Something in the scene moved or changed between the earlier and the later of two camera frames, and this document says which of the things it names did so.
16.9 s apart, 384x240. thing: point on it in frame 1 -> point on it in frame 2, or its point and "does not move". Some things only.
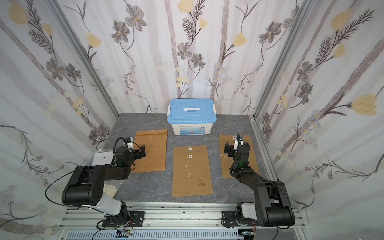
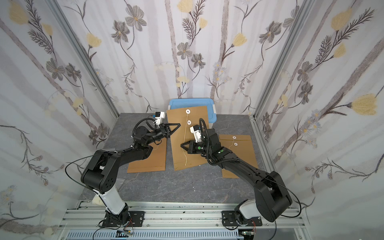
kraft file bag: (226, 161) does not move
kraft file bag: (191, 172) -> (187, 117)
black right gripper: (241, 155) -> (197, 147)
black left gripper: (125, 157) -> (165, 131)
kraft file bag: (155, 142) does not move
